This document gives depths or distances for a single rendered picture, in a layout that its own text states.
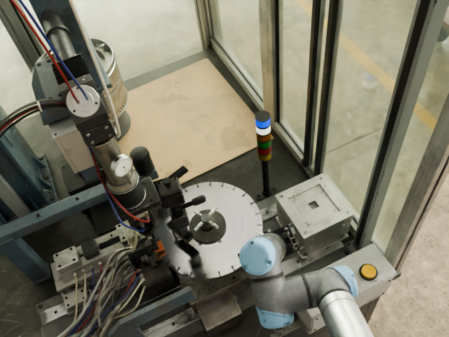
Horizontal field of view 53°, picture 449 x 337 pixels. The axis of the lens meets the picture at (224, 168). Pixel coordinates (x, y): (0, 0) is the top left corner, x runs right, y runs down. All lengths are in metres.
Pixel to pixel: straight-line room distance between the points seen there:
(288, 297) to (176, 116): 1.15
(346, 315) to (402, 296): 1.42
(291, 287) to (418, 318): 1.39
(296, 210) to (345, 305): 0.55
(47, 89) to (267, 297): 0.63
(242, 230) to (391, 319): 1.13
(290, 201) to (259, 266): 0.53
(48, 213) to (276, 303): 0.75
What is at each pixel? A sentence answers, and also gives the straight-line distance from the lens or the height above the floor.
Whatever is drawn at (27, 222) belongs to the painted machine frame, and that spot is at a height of 1.05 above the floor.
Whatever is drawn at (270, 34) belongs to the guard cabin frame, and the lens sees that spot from 1.53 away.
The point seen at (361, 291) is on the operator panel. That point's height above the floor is 0.90.
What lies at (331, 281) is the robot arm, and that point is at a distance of 1.00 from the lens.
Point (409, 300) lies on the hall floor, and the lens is 2.35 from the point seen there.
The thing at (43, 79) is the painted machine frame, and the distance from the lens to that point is 1.04.
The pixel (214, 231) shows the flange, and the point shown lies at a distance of 1.34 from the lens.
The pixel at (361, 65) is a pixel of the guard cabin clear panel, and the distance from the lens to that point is 1.16.
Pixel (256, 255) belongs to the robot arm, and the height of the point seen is 1.27.
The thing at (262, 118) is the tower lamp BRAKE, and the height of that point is 1.16.
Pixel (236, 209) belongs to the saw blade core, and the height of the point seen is 0.95.
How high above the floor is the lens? 2.13
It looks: 53 degrees down
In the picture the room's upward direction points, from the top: 10 degrees counter-clockwise
